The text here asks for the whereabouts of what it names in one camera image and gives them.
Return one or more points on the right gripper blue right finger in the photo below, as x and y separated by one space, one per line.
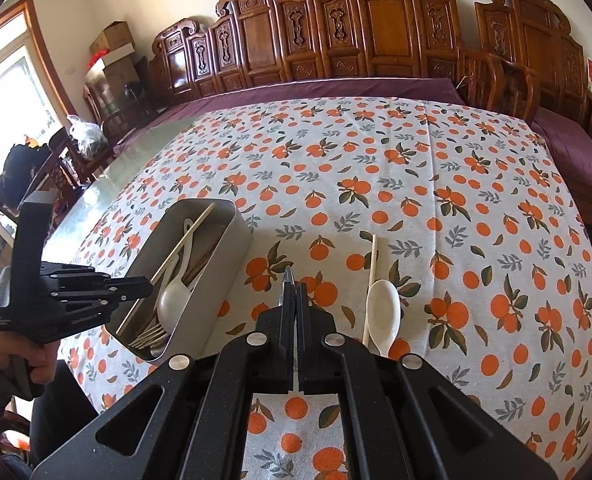
316 368

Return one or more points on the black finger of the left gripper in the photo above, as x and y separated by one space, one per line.
124 289

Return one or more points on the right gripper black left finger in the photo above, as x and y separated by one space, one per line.
275 372

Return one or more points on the dark brown wooden chopstick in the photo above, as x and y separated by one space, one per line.
195 267

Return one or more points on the light bamboo chopstick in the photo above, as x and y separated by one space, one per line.
166 263
370 289

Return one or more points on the white plastic rice paddle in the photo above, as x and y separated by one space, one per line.
174 296

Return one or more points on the metal spoon white handle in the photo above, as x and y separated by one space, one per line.
289 301

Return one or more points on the person's left hand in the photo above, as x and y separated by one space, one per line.
41 359

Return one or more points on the metal fork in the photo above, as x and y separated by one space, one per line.
153 334

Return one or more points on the metal rectangular tray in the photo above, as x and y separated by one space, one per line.
192 258

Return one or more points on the white ceramic soup spoon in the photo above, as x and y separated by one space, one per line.
384 316

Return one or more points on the dark wooden side chair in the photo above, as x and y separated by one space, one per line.
63 172

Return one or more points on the black bag by window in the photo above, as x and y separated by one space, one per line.
20 167

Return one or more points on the clear plastic bag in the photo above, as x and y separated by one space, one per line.
88 137

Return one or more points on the orange print tablecloth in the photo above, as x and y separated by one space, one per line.
463 211

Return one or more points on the stacked cardboard boxes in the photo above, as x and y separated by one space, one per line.
111 67

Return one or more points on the purple bench cushion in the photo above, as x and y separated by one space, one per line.
431 89

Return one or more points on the carved wooden long bench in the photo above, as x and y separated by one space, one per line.
255 43

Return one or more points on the purple armchair cushion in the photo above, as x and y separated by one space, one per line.
569 144

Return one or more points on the carved wooden armchair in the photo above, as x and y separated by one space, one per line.
537 34

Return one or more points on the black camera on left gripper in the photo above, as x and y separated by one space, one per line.
24 294

